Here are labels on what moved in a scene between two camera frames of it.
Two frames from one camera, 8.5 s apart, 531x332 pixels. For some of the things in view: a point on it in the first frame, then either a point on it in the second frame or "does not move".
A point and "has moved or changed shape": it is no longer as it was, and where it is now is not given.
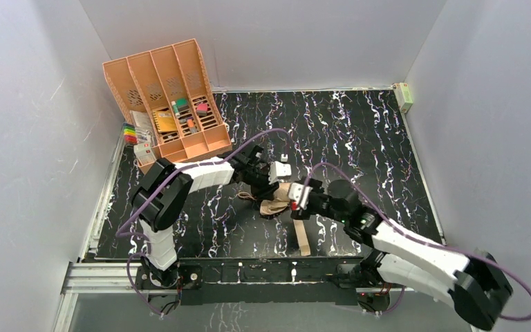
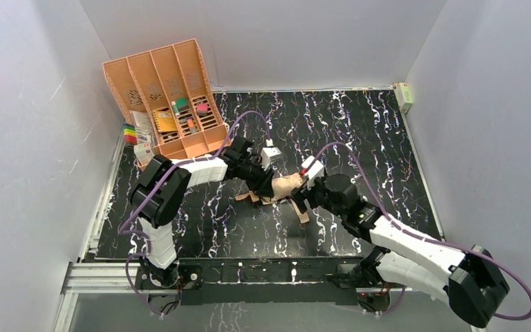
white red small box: [144, 153] does not move
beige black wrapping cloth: [281, 203] has moved or changed shape
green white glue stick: [175, 108] does not move
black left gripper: [263, 184] does not move
